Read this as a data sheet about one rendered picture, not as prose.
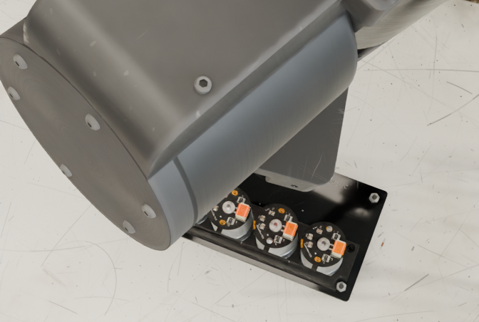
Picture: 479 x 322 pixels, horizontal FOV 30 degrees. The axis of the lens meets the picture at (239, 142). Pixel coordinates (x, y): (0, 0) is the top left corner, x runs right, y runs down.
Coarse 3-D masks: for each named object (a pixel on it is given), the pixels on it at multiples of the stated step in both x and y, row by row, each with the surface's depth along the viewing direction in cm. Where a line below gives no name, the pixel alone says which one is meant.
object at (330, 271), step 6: (318, 240) 49; (324, 240) 49; (318, 246) 49; (324, 246) 49; (330, 246) 49; (300, 258) 53; (342, 258) 50; (306, 264) 51; (312, 264) 49; (336, 264) 49; (318, 270) 50; (324, 270) 50; (330, 270) 50; (336, 270) 52
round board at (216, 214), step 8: (240, 192) 50; (224, 200) 50; (232, 200) 50; (240, 200) 50; (248, 200) 50; (216, 208) 50; (208, 216) 50; (216, 216) 50; (224, 216) 49; (232, 216) 49; (248, 216) 49; (216, 224) 49; (224, 224) 49; (232, 224) 49; (240, 224) 49
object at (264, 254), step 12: (192, 228) 49; (204, 228) 49; (216, 240) 49; (228, 240) 49; (252, 252) 49; (264, 252) 49; (276, 264) 49; (288, 264) 48; (300, 264) 48; (312, 276) 48; (324, 276) 48
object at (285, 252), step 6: (282, 210) 49; (270, 222) 49; (270, 228) 49; (276, 228) 49; (294, 240) 50; (258, 246) 52; (288, 246) 50; (294, 246) 52; (270, 252) 51; (276, 252) 50; (282, 252) 51; (288, 252) 52
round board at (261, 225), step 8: (264, 208) 49; (272, 208) 49; (280, 208) 49; (288, 208) 49; (256, 216) 49; (264, 216) 49; (272, 216) 49; (280, 216) 49; (288, 216) 49; (296, 216) 49; (256, 224) 49; (264, 224) 49; (256, 232) 49; (264, 232) 49; (272, 232) 49; (280, 232) 49; (296, 232) 49; (264, 240) 49; (280, 240) 49; (288, 240) 49; (272, 248) 49
